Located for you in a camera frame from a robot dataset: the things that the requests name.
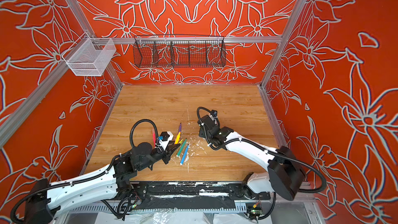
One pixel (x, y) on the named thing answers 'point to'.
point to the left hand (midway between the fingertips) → (178, 142)
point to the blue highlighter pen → (184, 155)
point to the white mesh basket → (89, 56)
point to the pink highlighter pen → (154, 137)
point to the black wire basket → (173, 51)
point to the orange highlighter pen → (178, 138)
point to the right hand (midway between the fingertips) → (202, 127)
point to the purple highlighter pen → (180, 128)
